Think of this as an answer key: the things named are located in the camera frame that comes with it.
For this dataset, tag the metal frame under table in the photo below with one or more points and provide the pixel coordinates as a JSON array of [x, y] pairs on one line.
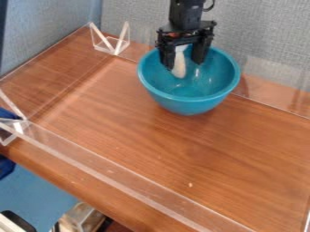
[[81, 219]]

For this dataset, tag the blue bowl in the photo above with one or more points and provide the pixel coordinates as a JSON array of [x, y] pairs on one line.
[[201, 91]]

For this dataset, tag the clear acrylic front barrier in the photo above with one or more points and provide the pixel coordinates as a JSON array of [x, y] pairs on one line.
[[132, 198]]

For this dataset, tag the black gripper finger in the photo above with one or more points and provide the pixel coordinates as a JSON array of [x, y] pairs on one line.
[[168, 56], [201, 48]]

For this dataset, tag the white brown-capped toy mushroom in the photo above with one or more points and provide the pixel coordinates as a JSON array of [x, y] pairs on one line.
[[180, 70]]

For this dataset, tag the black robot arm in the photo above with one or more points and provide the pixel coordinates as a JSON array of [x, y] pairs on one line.
[[186, 13]]

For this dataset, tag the clear acrylic barrier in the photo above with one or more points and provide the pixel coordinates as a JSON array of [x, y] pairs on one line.
[[132, 198], [254, 88]]

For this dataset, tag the clear acrylic back barrier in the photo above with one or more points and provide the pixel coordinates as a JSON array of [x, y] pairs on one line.
[[254, 88]]

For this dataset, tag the black white object bottom-left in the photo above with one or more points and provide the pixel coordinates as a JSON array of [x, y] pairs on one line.
[[13, 223]]

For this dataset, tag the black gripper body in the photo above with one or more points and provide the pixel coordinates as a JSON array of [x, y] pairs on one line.
[[176, 36]]

